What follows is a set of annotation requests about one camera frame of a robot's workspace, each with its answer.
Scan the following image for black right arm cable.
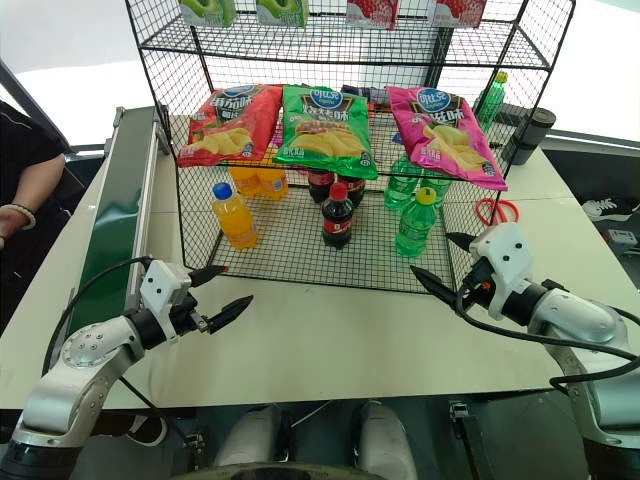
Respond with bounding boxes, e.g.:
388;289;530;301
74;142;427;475
453;269;640;397

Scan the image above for green soda bottle yellow cap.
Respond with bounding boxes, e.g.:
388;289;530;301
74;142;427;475
394;187;442;259

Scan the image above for orange soda bottle blue cap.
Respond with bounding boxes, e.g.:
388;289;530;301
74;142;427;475
210;182;261;251

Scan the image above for green conveyor belt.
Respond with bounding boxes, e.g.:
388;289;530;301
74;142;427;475
68;106;174;326

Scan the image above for red scissors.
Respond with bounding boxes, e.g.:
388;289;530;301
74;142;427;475
475;197;522;227

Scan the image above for pink chips bag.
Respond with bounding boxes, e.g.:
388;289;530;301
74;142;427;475
385;85;509;192

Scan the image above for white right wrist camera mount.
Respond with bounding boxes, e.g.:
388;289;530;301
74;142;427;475
468;222;534;322

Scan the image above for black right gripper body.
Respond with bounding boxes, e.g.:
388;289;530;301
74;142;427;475
453;256;495;315

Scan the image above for black wire rack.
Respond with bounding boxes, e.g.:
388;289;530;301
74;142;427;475
124;0;577;296

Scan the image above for white robot leg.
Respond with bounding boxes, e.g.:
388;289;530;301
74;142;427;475
214;403;284;474
358;399;418;480

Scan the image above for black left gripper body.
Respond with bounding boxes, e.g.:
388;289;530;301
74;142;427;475
170;291;212;338

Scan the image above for red chips bag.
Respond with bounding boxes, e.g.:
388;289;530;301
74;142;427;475
176;84;284;169

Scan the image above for green chips bag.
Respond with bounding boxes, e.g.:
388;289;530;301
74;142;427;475
272;84;380;181

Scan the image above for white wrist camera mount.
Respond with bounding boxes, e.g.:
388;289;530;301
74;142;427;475
468;222;534;322
139;259;194;346

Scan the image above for purple snack packet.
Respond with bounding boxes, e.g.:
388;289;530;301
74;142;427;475
343;84;387;104

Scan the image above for black cylindrical cup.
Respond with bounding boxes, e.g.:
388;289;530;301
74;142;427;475
510;106;558;167

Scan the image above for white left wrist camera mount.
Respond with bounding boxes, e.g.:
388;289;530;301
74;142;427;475
139;259;194;346

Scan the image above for cola bottle red cap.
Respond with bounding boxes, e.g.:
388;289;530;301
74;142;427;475
320;182;357;251

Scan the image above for person's arm with bracelet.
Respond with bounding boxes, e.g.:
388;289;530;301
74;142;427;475
0;99;71;335

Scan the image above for tall green bottle yellow cap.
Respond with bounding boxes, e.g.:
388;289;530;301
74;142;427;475
473;71;510;135

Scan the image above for red milk carton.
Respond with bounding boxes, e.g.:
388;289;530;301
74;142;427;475
432;0;488;30
345;0;400;31

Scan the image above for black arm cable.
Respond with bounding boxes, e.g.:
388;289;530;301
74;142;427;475
41;255;154;377
453;269;640;397

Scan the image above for person hand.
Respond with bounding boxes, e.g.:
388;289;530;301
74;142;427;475
0;204;32;245

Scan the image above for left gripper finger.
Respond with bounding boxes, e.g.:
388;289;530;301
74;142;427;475
188;264;230;288
208;294;255;336

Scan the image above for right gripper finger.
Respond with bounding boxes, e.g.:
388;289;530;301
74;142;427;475
409;265;458;310
445;231;479;255

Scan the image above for white bead bracelet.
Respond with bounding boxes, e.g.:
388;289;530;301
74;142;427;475
8;202;38;232

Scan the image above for green milk carton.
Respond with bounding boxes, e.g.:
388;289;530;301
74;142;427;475
255;0;311;28
178;0;238;28

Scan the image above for white left robot leg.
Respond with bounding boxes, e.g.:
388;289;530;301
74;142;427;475
214;403;284;474

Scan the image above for white right robot leg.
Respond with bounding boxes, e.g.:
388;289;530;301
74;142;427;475
358;399;418;480

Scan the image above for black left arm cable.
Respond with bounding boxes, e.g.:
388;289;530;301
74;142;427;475
41;255;154;377

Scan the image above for black white sneaker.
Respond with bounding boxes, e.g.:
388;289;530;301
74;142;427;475
581;196;640;223

